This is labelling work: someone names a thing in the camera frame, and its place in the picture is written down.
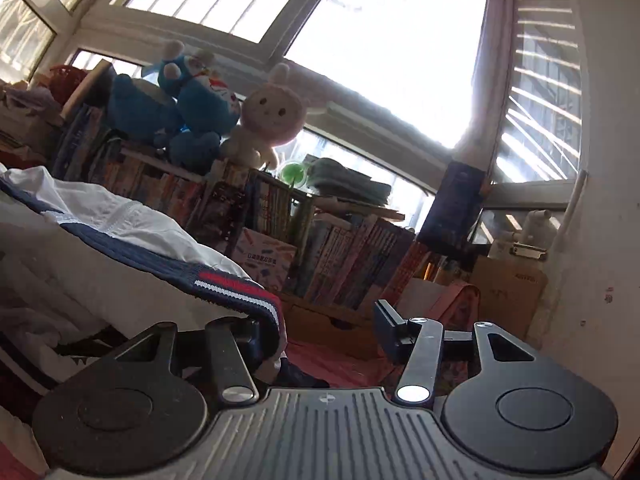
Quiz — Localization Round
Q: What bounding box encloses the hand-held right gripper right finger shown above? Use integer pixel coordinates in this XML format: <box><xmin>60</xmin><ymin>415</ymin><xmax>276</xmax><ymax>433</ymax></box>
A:
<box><xmin>374</xmin><ymin>300</ymin><xmax>538</xmax><ymax>405</ymax></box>

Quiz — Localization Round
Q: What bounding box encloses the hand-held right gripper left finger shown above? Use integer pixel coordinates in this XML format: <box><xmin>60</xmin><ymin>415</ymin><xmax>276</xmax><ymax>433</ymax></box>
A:
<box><xmin>114</xmin><ymin>317</ymin><xmax>261</xmax><ymax>406</ymax></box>

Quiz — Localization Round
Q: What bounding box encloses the navy and white jacket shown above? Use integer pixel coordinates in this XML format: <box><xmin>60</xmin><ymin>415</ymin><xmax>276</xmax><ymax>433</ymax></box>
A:
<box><xmin>0</xmin><ymin>162</ymin><xmax>287</xmax><ymax>396</ymax></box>

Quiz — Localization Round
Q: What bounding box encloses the wooden drawer organizer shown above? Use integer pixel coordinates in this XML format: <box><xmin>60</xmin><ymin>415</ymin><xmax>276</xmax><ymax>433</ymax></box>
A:
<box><xmin>277</xmin><ymin>290</ymin><xmax>401</xmax><ymax>360</ymax></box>

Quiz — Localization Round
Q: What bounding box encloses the pink triangular toy playset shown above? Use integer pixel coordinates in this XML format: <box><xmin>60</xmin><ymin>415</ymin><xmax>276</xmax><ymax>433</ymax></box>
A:
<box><xmin>395</xmin><ymin>280</ymin><xmax>482</xmax><ymax>333</ymax></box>

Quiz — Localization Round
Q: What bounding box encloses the row of books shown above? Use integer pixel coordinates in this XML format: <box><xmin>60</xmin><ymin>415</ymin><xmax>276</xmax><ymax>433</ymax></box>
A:
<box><xmin>50</xmin><ymin>105</ymin><xmax>432</xmax><ymax>312</ymax></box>

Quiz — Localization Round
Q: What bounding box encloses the white printed cardboard box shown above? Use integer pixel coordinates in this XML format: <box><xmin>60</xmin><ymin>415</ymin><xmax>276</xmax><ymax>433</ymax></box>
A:
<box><xmin>232</xmin><ymin>227</ymin><xmax>299</xmax><ymax>292</ymax></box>

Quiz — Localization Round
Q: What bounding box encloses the brown cardboard box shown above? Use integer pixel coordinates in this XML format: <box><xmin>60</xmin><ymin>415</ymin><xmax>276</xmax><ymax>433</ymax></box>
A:
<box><xmin>470</xmin><ymin>255</ymin><xmax>549</xmax><ymax>342</ymax></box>

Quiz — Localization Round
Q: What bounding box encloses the dark blue poster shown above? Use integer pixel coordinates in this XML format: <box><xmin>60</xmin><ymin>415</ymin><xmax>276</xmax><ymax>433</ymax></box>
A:
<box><xmin>417</xmin><ymin>160</ymin><xmax>487</xmax><ymax>250</ymax></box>

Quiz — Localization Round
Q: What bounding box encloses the teal folded cloth stack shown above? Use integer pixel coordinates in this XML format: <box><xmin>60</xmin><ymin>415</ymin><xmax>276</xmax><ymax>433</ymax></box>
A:
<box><xmin>305</xmin><ymin>156</ymin><xmax>394</xmax><ymax>207</ymax></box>

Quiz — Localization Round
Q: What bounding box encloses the metal clipboard clip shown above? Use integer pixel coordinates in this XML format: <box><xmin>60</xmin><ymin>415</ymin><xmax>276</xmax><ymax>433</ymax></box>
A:
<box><xmin>509</xmin><ymin>241</ymin><xmax>549</xmax><ymax>262</ymax></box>

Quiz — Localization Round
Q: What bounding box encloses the green toy plant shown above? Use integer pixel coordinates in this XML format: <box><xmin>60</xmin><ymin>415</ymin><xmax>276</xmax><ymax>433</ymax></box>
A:
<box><xmin>280</xmin><ymin>160</ymin><xmax>307</xmax><ymax>187</ymax></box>

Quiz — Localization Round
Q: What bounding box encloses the white plastic pipe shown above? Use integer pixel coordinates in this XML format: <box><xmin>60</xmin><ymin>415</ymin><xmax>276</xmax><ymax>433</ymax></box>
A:
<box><xmin>519</xmin><ymin>170</ymin><xmax>590</xmax><ymax>262</ymax></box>

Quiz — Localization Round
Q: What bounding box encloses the blue cat plush toy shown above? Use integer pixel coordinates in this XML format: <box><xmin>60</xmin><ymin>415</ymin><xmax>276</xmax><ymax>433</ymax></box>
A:
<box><xmin>157</xmin><ymin>40</ymin><xmax>242</xmax><ymax>173</ymax></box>

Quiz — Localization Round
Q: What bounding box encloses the pink bunny plush toy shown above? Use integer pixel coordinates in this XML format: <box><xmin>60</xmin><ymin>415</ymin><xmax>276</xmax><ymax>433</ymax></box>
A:
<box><xmin>220</xmin><ymin>62</ymin><xmax>307</xmax><ymax>170</ymax></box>

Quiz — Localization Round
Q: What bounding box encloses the plain blue plush toy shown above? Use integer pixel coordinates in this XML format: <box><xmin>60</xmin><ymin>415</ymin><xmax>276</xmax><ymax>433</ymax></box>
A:
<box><xmin>107</xmin><ymin>74</ymin><xmax>181</xmax><ymax>145</ymax></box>

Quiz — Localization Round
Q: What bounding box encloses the red plastic basket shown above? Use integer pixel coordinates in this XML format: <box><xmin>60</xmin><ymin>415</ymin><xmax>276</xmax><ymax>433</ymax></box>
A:
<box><xmin>49</xmin><ymin>64</ymin><xmax>92</xmax><ymax>107</ymax></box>

